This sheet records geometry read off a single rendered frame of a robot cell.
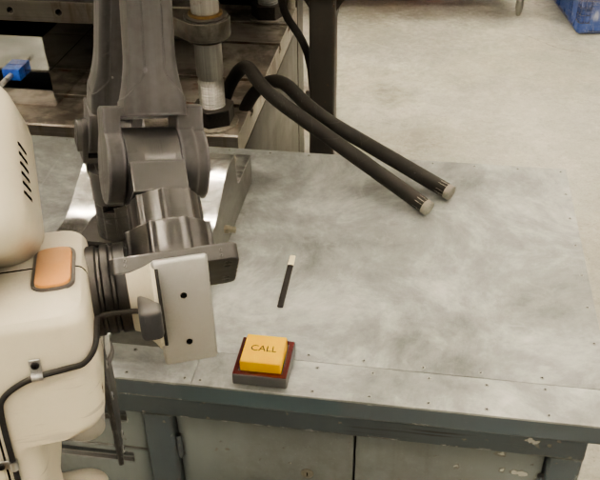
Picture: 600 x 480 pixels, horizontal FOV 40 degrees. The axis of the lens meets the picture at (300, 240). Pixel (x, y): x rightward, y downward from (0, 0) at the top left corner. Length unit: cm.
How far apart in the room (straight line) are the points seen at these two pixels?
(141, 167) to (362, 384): 54
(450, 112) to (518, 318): 247
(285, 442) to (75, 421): 68
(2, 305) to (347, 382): 63
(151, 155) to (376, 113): 293
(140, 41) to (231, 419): 69
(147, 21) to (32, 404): 38
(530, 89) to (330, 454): 291
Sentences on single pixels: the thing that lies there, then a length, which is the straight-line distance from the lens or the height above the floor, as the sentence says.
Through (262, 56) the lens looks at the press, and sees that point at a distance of 227.
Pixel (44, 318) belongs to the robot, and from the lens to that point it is 69.
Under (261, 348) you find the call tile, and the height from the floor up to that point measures 84.
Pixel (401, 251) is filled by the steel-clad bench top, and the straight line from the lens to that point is 147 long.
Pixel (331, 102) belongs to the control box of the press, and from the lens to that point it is 203.
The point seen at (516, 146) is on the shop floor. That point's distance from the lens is 355.
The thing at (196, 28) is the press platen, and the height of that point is 103.
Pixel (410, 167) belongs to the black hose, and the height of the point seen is 84.
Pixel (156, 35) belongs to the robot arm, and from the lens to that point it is 85.
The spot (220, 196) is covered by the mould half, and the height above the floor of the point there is 91.
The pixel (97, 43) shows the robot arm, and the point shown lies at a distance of 106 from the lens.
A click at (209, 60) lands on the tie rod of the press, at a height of 95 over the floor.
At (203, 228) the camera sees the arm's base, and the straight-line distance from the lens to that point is 79.
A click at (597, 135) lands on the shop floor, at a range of 372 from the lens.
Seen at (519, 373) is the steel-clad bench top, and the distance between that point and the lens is 127.
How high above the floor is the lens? 166
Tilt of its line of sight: 35 degrees down
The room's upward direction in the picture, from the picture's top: 1 degrees counter-clockwise
